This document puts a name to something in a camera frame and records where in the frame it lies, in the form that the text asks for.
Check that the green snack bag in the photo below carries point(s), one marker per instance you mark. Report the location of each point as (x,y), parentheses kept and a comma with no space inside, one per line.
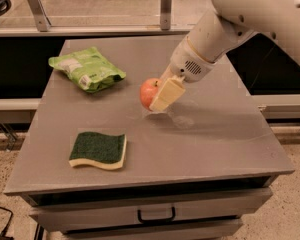
(88,69)

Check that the metal railing bracket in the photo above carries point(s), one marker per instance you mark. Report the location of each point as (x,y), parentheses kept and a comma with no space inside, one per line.
(41,20)
(165,14)

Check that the green and yellow sponge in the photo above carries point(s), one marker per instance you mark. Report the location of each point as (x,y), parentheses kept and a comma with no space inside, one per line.
(103,151)

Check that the left metal railing bracket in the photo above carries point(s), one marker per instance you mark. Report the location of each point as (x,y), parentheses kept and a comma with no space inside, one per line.
(41,20)

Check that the black drawer handle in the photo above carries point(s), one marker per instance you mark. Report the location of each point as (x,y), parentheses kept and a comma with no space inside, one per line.
(156,215)

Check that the grey cabinet with drawers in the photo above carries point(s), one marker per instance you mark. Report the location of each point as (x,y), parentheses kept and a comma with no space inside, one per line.
(212,156)

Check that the middle metal railing bracket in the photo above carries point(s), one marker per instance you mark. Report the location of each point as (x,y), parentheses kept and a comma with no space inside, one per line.
(165,14)

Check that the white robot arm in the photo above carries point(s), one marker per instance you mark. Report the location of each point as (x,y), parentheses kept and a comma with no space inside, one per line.
(224,27)

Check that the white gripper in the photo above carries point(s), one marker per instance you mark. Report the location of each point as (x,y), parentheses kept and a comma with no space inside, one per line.
(187,63)

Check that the red apple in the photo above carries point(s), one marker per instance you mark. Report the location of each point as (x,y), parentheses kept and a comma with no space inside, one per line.
(148,90)

